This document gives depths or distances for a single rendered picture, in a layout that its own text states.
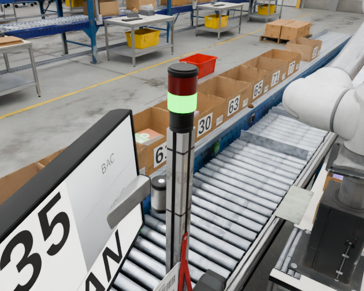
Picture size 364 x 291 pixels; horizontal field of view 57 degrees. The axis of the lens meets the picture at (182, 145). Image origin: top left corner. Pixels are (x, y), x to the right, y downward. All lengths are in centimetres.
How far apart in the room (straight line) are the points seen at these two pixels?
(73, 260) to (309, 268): 110
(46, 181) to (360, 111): 93
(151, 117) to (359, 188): 121
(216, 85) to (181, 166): 205
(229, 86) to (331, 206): 151
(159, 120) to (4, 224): 163
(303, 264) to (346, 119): 63
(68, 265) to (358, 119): 92
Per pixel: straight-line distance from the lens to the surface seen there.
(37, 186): 48
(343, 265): 144
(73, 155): 53
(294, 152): 223
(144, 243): 149
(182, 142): 58
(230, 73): 282
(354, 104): 116
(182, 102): 55
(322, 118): 120
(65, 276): 55
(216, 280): 93
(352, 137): 118
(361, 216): 130
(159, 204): 70
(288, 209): 175
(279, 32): 924
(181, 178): 62
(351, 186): 128
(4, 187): 150
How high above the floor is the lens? 181
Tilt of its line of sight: 29 degrees down
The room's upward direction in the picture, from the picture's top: 2 degrees clockwise
